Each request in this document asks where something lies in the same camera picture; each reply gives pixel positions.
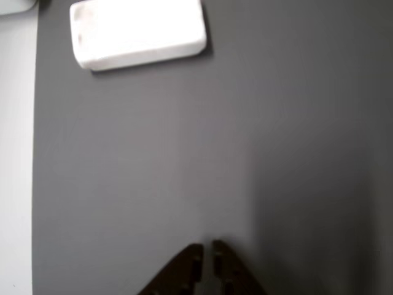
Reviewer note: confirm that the white plastic device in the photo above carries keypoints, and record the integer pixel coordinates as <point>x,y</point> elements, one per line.
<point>15,5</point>

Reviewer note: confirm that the white rectangular block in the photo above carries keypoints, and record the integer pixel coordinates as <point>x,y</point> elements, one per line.
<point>138,30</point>

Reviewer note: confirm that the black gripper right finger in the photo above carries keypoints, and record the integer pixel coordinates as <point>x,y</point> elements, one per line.
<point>228,270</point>

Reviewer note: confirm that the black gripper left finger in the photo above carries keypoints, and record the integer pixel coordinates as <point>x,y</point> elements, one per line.
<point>184,273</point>

